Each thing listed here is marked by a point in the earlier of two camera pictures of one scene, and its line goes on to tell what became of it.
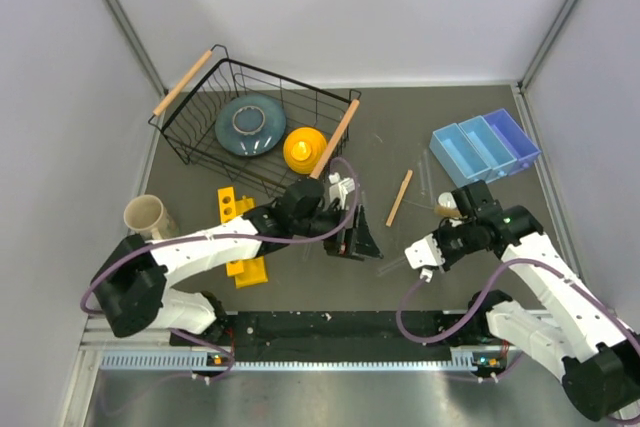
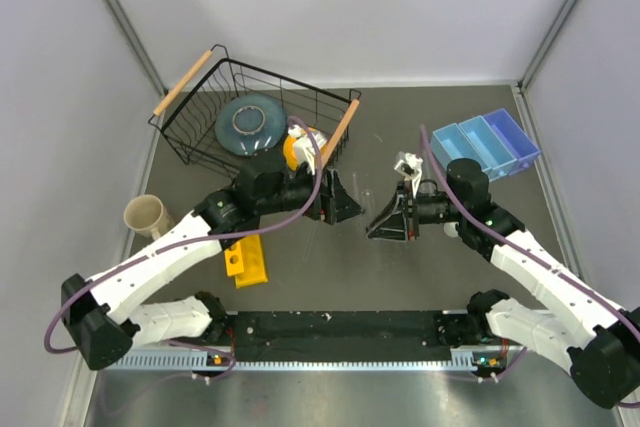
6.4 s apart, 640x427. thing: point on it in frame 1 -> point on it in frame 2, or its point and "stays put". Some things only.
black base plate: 412,336 stays put
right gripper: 437,260 -> 394,223
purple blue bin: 514,138 stays put
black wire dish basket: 261,130 stays put
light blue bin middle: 497,155 stays put
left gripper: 352,238 -> 334,204
